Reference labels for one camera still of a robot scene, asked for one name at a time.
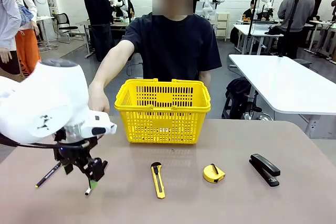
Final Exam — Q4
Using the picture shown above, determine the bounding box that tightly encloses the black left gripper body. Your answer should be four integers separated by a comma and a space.
53, 135, 99, 168

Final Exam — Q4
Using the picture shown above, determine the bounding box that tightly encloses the yellow tape measure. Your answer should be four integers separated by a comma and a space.
202, 163, 226, 184

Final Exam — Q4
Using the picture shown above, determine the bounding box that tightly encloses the black stapler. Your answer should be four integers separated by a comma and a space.
248, 153, 281, 187

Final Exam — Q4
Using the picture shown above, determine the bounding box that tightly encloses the person's left forearm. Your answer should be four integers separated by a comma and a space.
197, 70, 212, 88

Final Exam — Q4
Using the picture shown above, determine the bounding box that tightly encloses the person's right forearm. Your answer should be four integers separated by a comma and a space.
88, 48, 124, 93

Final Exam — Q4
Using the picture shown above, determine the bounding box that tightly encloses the yellow plastic shopping basket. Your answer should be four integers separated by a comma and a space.
113, 78, 212, 145

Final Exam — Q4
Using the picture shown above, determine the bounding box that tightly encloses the person in navy t-shirt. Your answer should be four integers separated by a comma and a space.
120, 0, 223, 82

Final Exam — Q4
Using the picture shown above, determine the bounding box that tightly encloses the seated person in black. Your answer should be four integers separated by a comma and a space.
243, 0, 259, 22

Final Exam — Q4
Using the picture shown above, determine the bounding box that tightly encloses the person's right hand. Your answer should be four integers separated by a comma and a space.
88, 83, 110, 114

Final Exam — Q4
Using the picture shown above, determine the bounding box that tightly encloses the black yellow pen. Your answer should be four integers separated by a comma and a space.
35, 161, 64, 189

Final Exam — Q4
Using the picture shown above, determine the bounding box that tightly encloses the yellow utility knife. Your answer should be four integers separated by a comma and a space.
150, 161, 166, 199

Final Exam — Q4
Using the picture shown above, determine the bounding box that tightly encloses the mannequin with orange trousers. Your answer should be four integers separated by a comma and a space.
12, 0, 41, 78

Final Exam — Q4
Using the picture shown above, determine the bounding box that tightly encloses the black mesh office chair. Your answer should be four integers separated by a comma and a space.
54, 13, 85, 45

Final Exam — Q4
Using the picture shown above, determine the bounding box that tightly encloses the grey background work table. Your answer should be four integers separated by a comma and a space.
75, 20, 132, 59

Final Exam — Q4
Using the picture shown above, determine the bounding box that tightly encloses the man in black coat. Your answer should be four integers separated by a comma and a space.
83, 0, 114, 62

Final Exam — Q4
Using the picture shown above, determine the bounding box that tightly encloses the mannequin with light blue shirt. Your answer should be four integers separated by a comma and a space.
0, 0, 22, 76

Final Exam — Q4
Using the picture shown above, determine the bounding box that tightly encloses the white black humanoid robot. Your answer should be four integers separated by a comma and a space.
112, 0, 135, 23

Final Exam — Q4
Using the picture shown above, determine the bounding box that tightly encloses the black bag under table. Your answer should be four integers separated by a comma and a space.
225, 77, 253, 120

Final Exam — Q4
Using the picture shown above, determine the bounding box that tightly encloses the white drawer cabinet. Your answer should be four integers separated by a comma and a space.
215, 12, 230, 42

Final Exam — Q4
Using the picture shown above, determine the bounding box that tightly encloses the large white table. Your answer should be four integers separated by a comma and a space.
228, 54, 336, 138

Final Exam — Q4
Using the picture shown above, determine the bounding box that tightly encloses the long white background table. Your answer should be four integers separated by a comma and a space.
233, 23, 285, 55

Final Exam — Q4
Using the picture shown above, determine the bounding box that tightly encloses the black cap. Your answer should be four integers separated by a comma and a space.
264, 26, 283, 36

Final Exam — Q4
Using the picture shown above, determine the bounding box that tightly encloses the black tripod pole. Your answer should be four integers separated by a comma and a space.
278, 0, 303, 58

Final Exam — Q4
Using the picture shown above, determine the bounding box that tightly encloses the man in grey sweater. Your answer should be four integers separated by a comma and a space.
277, 0, 316, 59

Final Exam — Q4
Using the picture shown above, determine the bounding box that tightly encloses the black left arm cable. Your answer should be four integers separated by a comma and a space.
0, 133, 90, 149

